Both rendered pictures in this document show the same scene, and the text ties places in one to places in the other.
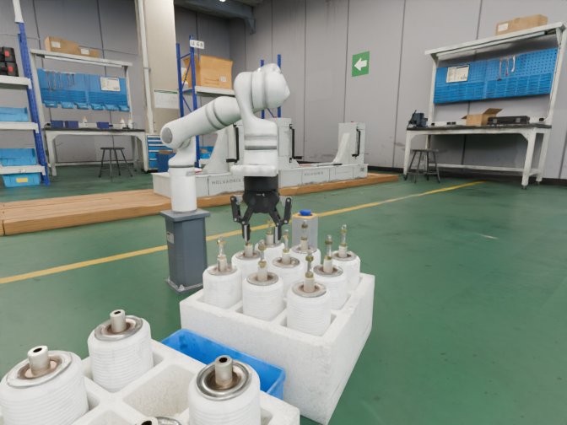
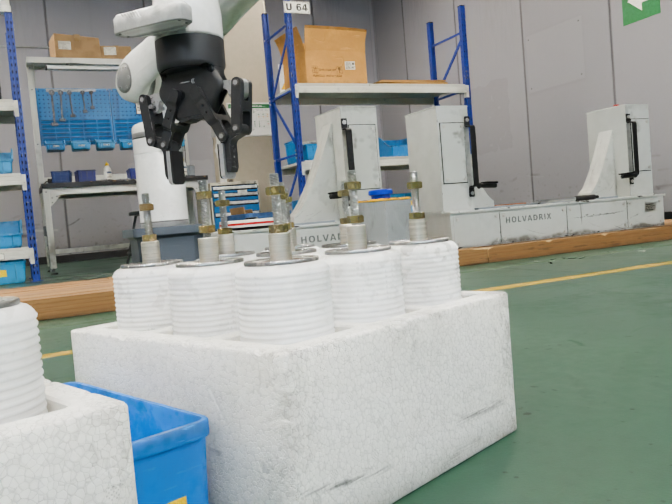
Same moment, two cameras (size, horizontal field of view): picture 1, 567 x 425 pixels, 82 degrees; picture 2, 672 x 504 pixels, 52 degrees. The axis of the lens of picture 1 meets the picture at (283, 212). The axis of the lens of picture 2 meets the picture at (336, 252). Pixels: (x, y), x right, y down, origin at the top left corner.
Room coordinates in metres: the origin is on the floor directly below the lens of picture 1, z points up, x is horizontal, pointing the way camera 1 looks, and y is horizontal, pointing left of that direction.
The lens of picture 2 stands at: (0.00, -0.29, 0.29)
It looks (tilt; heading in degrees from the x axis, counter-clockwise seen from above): 3 degrees down; 15
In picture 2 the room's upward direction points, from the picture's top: 5 degrees counter-clockwise
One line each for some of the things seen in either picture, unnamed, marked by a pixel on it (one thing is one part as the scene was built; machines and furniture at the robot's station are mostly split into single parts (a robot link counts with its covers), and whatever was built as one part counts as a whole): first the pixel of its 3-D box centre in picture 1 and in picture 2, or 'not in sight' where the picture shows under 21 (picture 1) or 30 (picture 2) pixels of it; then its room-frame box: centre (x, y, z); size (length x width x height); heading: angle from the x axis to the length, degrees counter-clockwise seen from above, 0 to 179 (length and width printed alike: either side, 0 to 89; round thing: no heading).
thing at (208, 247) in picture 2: (262, 273); (208, 252); (0.70, 0.05, 0.26); 0.02 x 0.02 x 0.03
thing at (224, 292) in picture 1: (224, 303); (159, 337); (0.76, 0.15, 0.16); 0.10 x 0.10 x 0.18
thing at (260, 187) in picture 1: (261, 191); (192, 78); (0.70, 0.05, 0.46); 0.08 x 0.08 x 0.09
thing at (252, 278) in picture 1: (262, 278); (210, 263); (0.70, 0.05, 0.25); 0.08 x 0.08 x 0.01
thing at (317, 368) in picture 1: (285, 317); (297, 380); (0.81, -0.01, 0.09); 0.39 x 0.39 x 0.18; 62
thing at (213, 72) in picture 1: (208, 75); (322, 62); (6.12, 1.33, 1.70); 0.72 x 0.58 x 0.50; 133
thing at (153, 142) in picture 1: (155, 153); (229, 219); (6.13, 2.38, 0.35); 0.59 x 0.47 x 0.69; 40
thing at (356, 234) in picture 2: (328, 266); (357, 239); (0.75, -0.11, 0.26); 0.02 x 0.02 x 0.03
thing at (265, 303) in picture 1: (262, 314); (217, 343); (0.70, 0.05, 0.16); 0.10 x 0.10 x 0.18
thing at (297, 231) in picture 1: (304, 257); (388, 295); (1.10, -0.08, 0.16); 0.07 x 0.07 x 0.31; 62
